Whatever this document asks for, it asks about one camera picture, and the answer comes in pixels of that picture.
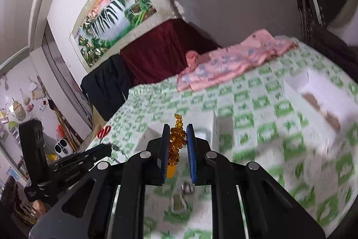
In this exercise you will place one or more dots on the maroon velvet cloth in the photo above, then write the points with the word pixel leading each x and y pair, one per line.
pixel 156 51

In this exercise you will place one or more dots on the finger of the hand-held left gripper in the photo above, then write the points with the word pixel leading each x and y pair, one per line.
pixel 89 153
pixel 74 174

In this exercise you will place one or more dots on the white box lid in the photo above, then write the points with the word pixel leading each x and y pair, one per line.
pixel 304 93

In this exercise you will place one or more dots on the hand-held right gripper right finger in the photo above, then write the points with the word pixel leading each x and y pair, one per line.
pixel 191 155

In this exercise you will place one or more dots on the pink floral cloth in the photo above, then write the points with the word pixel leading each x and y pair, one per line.
pixel 223 65

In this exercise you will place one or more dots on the white rectangular box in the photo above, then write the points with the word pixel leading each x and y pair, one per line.
pixel 195 124

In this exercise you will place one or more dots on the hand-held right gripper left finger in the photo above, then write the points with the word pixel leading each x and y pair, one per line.
pixel 166 152

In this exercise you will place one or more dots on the black garment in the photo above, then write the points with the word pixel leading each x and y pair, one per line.
pixel 109 85

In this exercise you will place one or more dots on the orange translucent ornament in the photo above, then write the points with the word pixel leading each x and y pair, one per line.
pixel 171 171

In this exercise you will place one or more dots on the green checked tablecloth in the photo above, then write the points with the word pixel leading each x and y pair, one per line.
pixel 251 121

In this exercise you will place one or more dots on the white foot massager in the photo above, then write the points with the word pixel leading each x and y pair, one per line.
pixel 63 148

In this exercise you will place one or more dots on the orange plastic bag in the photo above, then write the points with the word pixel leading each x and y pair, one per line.
pixel 62 131

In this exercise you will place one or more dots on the waterfall landscape painting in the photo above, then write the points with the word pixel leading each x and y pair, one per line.
pixel 112 15

